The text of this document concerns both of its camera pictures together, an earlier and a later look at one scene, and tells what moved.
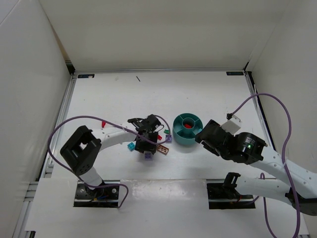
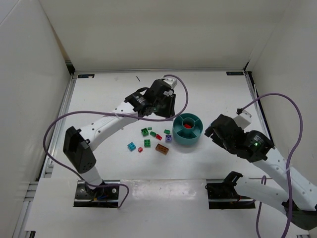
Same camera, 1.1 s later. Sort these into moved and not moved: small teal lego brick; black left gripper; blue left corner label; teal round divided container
Moved: black left gripper
Not moved: teal round divided container; small teal lego brick; blue left corner label
